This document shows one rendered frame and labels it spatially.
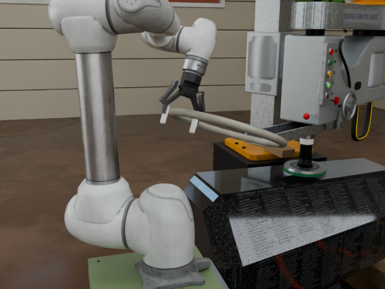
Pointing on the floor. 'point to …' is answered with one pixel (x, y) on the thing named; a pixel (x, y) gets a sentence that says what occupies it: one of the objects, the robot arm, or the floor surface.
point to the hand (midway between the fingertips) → (177, 125)
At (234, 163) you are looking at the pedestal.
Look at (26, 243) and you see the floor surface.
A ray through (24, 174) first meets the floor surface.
